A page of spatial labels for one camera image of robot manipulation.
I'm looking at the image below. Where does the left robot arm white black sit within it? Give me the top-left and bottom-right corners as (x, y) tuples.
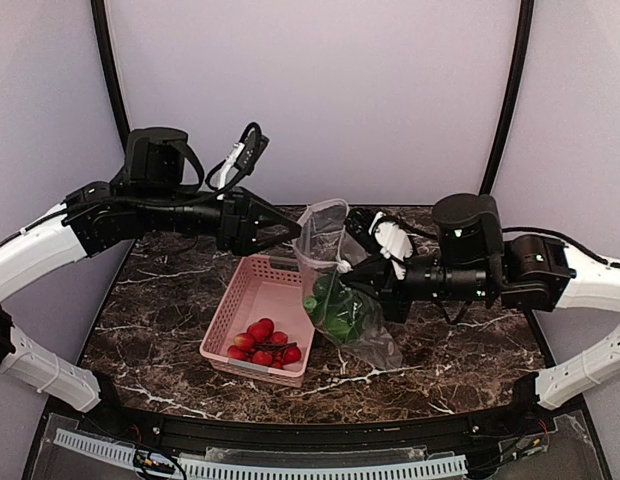
(0, 122), (301, 413)

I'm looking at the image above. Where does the black frame post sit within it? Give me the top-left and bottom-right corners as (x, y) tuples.
(90, 0), (131, 147)
(479, 0), (535, 195)

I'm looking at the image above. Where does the black front frame rail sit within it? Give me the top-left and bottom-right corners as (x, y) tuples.
(80, 371), (556, 470)

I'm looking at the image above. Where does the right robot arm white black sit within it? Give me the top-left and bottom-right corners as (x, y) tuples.
(341, 193), (620, 323)

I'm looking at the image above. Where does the white slotted cable duct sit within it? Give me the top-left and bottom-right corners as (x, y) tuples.
(53, 428), (468, 479)

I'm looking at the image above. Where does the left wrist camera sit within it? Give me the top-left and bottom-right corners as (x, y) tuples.
(204, 122), (269, 200)

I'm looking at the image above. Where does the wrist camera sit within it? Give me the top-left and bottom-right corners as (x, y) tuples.
(204, 122), (269, 200)
(345, 208), (415, 280)

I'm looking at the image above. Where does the clear zip top bag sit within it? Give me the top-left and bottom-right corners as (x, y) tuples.
(292, 199), (403, 370)

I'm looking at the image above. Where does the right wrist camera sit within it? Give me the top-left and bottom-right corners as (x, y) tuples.
(345, 208), (415, 280)

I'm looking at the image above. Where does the pink plastic basket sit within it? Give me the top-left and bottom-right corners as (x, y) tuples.
(199, 255), (315, 388)

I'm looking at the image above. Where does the black frame post left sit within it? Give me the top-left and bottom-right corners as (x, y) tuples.
(90, 0), (131, 147)

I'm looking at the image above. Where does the toy bok choy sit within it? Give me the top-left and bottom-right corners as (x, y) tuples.
(302, 273), (382, 346)

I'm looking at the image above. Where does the red toy strawberry bunch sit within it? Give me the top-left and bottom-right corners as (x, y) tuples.
(226, 317), (303, 369)

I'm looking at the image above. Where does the black frame post right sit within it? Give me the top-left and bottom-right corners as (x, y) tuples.
(479, 0), (535, 195)

